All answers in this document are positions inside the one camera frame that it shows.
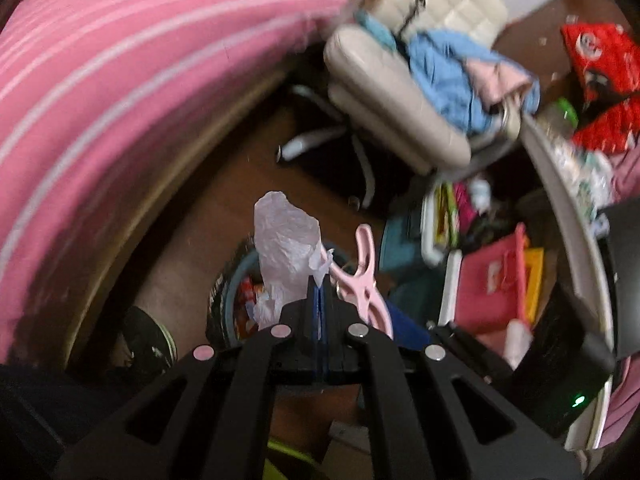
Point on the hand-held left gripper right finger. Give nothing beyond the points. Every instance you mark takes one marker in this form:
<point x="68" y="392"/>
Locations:
<point x="400" y="400"/>

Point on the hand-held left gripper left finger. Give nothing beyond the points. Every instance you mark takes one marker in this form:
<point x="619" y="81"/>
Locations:
<point x="225" y="400"/>

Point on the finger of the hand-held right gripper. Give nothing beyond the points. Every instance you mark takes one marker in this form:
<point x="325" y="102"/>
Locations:
<point x="470" y="352"/>

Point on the blue-rimmed trash bin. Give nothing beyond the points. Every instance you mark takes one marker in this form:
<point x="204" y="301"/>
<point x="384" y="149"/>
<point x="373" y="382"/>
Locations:
<point x="225" y="300"/>

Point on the pink clothes clip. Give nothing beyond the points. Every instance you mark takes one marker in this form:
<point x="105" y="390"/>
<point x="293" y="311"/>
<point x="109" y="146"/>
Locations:
<point x="365" y="272"/>

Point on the translucent white plastic bag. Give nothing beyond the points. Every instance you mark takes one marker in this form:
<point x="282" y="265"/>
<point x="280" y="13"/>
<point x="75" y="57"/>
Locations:
<point x="285" y="240"/>

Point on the pink storage box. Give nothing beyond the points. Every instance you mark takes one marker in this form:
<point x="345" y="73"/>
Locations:
<point x="490" y="280"/>

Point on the black shoe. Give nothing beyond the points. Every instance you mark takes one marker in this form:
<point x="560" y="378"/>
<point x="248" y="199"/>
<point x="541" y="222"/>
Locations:
<point x="150" y="340"/>

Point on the black device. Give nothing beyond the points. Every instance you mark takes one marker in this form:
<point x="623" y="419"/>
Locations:
<point x="625" y="280"/>

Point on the white storage box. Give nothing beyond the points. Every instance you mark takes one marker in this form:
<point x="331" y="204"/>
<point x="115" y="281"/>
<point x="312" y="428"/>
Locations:
<point x="430" y="240"/>

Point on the teal box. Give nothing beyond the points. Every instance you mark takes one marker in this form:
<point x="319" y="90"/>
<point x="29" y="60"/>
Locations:
<point x="402" y="245"/>

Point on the white round table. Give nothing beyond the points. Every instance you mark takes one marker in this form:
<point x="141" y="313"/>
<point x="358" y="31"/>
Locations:
<point x="565" y="200"/>

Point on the red printed snack bag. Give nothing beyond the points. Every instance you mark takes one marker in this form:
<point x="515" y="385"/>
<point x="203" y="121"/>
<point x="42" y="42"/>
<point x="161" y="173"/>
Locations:
<point x="605" y="55"/>
<point x="607" y="127"/>

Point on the blue clothes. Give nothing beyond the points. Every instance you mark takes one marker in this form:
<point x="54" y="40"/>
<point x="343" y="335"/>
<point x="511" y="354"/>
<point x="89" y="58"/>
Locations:
<point x="445" y="75"/>

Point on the white padded chair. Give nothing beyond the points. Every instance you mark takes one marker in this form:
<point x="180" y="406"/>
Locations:
<point x="380" y="85"/>

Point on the bed with pink striped sheet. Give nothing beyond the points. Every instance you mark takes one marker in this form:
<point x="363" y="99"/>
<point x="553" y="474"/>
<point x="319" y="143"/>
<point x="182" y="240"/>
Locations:
<point x="100" y="85"/>

